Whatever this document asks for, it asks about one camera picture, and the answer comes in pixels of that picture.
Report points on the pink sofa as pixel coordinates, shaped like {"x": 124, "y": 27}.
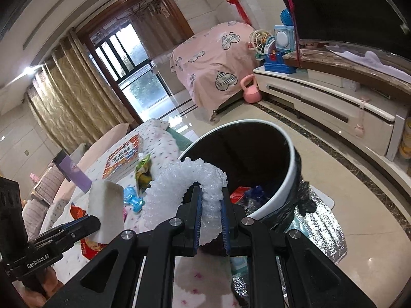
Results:
{"x": 106, "y": 141}

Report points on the white round trash bin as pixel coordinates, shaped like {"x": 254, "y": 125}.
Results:
{"x": 282, "y": 186}

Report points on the purple drinking bottle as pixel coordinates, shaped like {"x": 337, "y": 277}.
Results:
{"x": 77, "y": 173}

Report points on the white foam block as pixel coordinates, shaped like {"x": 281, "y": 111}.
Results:
{"x": 106, "y": 211}

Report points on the pink plush toy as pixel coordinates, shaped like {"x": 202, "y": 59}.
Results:
{"x": 33, "y": 177}

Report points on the pink ribbon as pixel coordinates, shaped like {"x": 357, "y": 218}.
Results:
{"x": 290, "y": 6}

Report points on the person's left hand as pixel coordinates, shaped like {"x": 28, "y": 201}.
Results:
{"x": 49, "y": 282}

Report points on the red snack wrapper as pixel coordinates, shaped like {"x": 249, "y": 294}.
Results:
{"x": 238, "y": 195}

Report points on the blue spiky ball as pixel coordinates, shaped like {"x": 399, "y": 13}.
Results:
{"x": 286, "y": 16}

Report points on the white bubble wrap strip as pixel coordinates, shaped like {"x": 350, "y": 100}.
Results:
{"x": 167, "y": 192}

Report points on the stacked yellow tubs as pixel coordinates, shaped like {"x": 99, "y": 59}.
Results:
{"x": 405, "y": 147}

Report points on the red orange snack packet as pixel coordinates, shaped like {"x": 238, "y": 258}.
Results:
{"x": 77, "y": 211}

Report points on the black framed balcony window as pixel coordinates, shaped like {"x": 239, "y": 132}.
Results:
{"x": 141, "y": 86}

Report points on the colourful children's book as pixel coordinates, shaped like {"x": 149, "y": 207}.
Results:
{"x": 123, "y": 157}

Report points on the pink heart print cover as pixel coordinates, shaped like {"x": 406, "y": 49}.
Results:
{"x": 208, "y": 67}

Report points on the grey dotted cushion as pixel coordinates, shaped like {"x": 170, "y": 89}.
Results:
{"x": 33, "y": 218}

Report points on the silver foil floor mat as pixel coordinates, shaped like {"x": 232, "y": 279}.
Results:
{"x": 314, "y": 240}

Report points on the blue crumpled wrapper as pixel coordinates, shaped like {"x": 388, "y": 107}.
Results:
{"x": 256, "y": 194}

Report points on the white floral tablecloth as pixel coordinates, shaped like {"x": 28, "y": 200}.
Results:
{"x": 160, "y": 141}

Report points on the toy ferris wheel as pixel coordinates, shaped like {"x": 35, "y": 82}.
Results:
{"x": 260, "y": 43}

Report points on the round ceiling spotlight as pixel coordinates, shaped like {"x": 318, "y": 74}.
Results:
{"x": 30, "y": 69}

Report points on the pink striped cushion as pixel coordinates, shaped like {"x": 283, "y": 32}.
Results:
{"x": 53, "y": 179}

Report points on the black trash bag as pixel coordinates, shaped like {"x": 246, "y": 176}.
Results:
{"x": 250, "y": 154}

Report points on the gold patterned curtain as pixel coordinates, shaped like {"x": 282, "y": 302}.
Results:
{"x": 74, "y": 96}

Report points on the black television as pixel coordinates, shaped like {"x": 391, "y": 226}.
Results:
{"x": 337, "y": 6}

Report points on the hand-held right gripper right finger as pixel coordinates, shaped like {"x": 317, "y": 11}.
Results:
{"x": 224, "y": 227}

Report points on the balcony clothes drying rack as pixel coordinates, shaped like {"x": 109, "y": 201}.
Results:
{"x": 144, "y": 8}

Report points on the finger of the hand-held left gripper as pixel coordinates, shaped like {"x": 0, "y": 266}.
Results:
{"x": 74, "y": 229}

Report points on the blue toy machine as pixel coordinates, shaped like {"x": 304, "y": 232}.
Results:
{"x": 282, "y": 38}

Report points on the green white snack pouch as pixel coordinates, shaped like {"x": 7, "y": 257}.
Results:
{"x": 143, "y": 163}

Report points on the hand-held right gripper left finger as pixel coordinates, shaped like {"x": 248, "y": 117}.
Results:
{"x": 196, "y": 221}

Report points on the brown sheer curtain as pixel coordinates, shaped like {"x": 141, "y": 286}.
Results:
{"x": 160, "y": 32}

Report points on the yellow green snack packet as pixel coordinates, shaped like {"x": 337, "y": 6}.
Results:
{"x": 144, "y": 183}

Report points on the white television cabinet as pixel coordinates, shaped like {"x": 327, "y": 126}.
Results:
{"x": 321, "y": 93}

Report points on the pink kettlebell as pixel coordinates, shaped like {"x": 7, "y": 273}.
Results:
{"x": 250, "y": 94}

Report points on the blue plastic wrapper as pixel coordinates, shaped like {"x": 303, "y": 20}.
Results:
{"x": 135, "y": 200}

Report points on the wooden balcony door frame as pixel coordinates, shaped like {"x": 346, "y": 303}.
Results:
{"x": 175, "y": 8}

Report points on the pale purple cloth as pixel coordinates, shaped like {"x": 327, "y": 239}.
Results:
{"x": 369, "y": 59}

